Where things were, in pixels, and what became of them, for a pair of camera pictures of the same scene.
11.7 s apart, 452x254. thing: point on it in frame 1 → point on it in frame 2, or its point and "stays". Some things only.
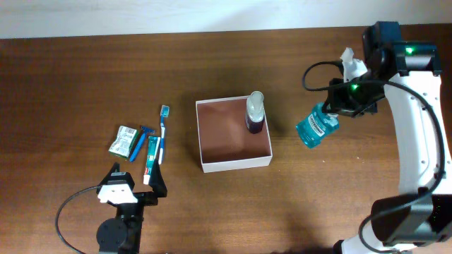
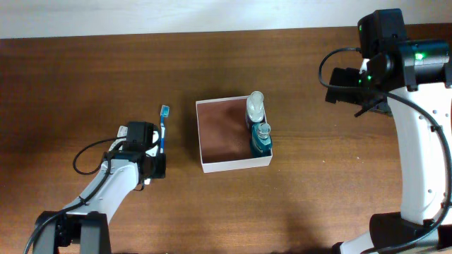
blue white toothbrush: (164, 113) stays
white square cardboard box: (225, 142) stays
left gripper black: (157, 186) → (160, 170)
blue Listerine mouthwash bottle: (313, 129) → (261, 144)
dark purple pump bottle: (255, 107) stays
